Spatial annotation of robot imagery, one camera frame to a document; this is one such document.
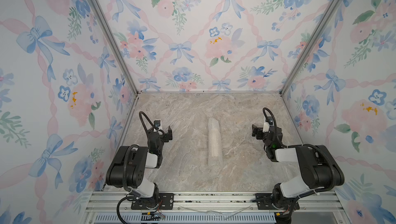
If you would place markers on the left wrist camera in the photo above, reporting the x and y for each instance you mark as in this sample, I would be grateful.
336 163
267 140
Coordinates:
157 125

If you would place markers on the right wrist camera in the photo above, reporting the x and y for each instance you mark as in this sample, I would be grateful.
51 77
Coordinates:
267 124

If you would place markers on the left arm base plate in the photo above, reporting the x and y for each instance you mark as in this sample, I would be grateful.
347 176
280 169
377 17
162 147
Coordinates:
162 201

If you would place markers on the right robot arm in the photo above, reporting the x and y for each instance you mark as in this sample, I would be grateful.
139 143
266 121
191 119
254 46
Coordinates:
318 170

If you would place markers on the white slotted cable duct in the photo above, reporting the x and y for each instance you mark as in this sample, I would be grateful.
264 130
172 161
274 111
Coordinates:
200 218

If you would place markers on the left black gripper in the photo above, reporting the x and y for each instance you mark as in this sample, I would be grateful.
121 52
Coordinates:
166 134

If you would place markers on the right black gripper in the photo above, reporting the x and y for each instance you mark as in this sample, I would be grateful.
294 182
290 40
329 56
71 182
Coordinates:
257 131

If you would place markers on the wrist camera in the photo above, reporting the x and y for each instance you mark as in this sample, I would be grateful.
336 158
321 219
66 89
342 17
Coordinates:
157 125
267 124

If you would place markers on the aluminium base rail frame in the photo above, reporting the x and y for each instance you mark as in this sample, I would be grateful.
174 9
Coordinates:
317 209

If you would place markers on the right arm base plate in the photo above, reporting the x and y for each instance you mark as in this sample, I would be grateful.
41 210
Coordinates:
266 201

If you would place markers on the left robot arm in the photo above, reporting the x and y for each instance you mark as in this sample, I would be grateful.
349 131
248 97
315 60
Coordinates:
128 166

